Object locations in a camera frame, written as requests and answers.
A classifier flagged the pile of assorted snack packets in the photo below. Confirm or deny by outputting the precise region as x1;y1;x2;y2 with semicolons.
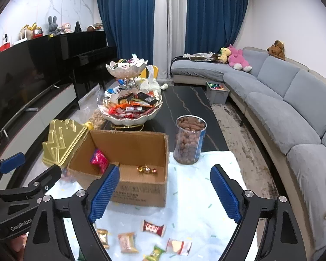
103;54;161;119

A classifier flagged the brown cardboard box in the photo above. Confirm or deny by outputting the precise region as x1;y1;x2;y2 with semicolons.
67;130;169;208

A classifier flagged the clear bag of nuts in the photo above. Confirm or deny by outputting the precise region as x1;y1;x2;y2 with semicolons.
88;110;106;131

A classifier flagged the brown plush toy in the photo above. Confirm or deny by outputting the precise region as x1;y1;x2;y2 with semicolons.
267;40;286;61

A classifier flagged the dark red snack packet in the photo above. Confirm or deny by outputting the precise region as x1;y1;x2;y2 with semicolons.
141;220;167;237

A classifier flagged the grey toy bin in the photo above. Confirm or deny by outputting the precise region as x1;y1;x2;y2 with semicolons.
206;81;230;105

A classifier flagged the green snack packet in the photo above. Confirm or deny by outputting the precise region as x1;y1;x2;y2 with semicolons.
143;245;166;261

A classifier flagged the white and red snack packet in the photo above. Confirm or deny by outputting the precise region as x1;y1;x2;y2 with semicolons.
166;238;193;256

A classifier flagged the clear jar of brown balls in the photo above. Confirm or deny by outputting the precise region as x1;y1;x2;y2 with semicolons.
173;115;207;165

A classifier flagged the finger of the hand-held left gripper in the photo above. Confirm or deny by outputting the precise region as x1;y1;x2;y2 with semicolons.
0;153;26;189
0;165;62;200

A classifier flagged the dark cloth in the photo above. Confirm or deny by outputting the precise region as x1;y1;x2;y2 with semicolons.
183;52;223;62

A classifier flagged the white sheer curtain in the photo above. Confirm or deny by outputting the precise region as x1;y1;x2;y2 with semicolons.
153;0;189;79

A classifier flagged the grey patterned rug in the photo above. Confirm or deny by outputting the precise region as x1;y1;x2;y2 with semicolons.
210;102;278;204

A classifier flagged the gold ornament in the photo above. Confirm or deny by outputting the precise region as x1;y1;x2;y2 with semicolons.
20;22;42;40

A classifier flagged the peach snack packet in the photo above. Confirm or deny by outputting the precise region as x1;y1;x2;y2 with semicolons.
118;232;139;253

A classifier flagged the gold lid candy jar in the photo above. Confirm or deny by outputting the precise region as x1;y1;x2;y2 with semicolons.
42;119;94;183

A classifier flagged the white security camera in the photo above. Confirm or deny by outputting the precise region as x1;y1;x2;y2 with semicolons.
0;34;12;53

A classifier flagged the grey television cabinet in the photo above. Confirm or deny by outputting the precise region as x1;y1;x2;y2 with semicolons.
0;83;80;180

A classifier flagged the black curved television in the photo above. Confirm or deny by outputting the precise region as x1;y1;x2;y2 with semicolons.
0;38;62;139

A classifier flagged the pink plush toy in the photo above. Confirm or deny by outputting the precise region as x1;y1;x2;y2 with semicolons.
228;44;253;72

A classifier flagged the black upright piano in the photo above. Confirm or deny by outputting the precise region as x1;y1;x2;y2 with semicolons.
50;30;118;101

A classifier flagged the white router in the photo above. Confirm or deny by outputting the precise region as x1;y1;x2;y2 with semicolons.
13;31;28;45

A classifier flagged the grey rabbit plush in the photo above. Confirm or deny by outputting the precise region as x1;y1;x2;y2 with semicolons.
47;15;59;34

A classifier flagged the yellow plush toy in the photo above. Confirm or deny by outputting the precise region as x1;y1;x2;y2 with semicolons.
217;47;231;63

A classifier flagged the light blue tablecloth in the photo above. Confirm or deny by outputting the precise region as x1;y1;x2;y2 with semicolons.
45;151;261;261

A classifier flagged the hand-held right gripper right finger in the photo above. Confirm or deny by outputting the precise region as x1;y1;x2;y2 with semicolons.
210;164;309;261

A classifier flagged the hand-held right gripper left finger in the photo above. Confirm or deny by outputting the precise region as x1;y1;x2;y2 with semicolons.
23;164;120;261

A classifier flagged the blue curtain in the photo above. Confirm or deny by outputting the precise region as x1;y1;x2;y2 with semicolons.
95;0;156;66
185;0;250;55

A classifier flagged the gold snack packet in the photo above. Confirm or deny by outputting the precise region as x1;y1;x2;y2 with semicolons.
96;228;110;249

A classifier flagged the white tiered snack dish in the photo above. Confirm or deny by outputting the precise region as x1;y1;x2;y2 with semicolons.
97;59;163;131

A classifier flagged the pink snack packet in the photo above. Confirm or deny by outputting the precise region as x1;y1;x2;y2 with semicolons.
90;149;110;174

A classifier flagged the grey sectional sofa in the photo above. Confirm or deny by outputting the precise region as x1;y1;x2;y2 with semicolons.
171;46;326;253

